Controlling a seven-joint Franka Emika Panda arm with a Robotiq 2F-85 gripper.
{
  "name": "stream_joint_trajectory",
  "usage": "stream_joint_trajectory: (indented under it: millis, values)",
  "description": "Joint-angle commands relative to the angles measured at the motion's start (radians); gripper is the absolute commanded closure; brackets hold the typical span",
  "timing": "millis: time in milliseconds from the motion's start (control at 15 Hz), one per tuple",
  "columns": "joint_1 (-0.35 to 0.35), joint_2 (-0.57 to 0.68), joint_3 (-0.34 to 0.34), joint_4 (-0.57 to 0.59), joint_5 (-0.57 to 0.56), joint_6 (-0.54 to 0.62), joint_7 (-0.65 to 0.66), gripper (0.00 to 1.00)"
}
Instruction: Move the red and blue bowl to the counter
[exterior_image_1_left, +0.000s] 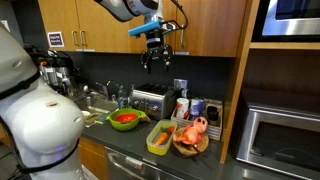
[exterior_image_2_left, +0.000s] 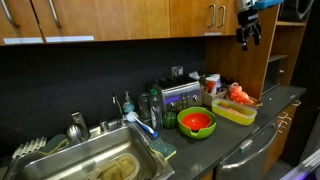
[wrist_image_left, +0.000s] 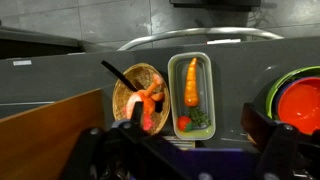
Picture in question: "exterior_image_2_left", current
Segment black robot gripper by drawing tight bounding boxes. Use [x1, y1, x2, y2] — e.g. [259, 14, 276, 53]
[236, 9, 262, 51]

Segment red and blue bowl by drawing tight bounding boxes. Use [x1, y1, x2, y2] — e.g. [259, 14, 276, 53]
[182, 113, 211, 131]

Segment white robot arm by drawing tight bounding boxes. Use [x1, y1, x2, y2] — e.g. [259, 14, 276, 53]
[234, 0, 262, 51]

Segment green mixing bowl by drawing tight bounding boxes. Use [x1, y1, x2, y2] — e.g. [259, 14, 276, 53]
[177, 107, 217, 139]

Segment countertop microwave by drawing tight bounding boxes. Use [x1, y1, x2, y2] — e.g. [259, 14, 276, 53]
[262, 55, 287, 94]

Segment blue white canister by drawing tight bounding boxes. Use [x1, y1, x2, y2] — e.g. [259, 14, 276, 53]
[210, 74, 221, 93]

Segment red white canister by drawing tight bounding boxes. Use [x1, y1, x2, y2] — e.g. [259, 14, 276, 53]
[206, 77, 216, 95]

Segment wicker basket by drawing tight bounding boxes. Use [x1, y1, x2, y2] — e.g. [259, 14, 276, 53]
[225, 92, 263, 108]

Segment wooden condiment box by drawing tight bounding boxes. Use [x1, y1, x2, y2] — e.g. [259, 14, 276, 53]
[201, 88, 226, 106]

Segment orange toy carrot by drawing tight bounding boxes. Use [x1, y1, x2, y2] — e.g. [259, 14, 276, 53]
[219, 103, 246, 117]

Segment yellow plastic container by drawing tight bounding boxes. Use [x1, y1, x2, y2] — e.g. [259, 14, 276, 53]
[211, 98, 257, 126]

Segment silver toaster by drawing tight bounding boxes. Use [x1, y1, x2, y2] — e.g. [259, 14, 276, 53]
[152, 76, 202, 112]

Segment clear plastic bottle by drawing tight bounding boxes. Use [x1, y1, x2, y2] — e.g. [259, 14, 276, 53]
[150, 89, 162, 130]

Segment green toy pepper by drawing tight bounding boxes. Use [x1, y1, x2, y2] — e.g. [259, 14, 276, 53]
[163, 111, 177, 129]

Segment glass jar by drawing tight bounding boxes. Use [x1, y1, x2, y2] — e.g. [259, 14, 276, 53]
[138, 93, 151, 118]

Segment stainless dishwasher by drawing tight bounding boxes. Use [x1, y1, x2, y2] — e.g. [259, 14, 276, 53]
[216, 121, 278, 180]

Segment soap dispenser bottle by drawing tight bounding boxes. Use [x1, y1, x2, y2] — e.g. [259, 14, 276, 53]
[122, 91, 135, 113]

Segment green yellow sponge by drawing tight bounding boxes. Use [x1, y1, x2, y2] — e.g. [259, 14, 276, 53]
[149, 138, 177, 161]

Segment blue white dish brush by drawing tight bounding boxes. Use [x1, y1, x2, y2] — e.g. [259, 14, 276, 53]
[126, 112, 158, 138]

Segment small sink tap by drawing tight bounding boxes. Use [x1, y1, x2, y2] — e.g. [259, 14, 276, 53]
[112, 93, 125, 127]

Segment plastic tub in sink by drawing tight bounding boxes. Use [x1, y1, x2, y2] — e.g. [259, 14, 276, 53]
[85, 153, 140, 180]

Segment stainless steel sink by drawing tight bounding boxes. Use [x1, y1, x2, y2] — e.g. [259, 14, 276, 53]
[3, 123, 175, 180]

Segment chrome faucet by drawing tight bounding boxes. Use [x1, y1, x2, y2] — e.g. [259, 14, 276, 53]
[66, 112, 90, 142]

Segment green sponge behind sink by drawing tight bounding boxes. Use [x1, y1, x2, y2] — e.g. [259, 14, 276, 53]
[39, 134, 68, 155]

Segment upper wooden cabinets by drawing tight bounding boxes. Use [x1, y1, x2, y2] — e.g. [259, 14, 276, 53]
[0, 0, 237, 45]

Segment white dish rack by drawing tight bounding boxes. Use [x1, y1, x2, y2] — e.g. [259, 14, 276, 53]
[12, 137, 47, 159]

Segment wall power outlet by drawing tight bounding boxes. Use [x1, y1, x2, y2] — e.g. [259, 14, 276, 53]
[171, 66, 183, 77]

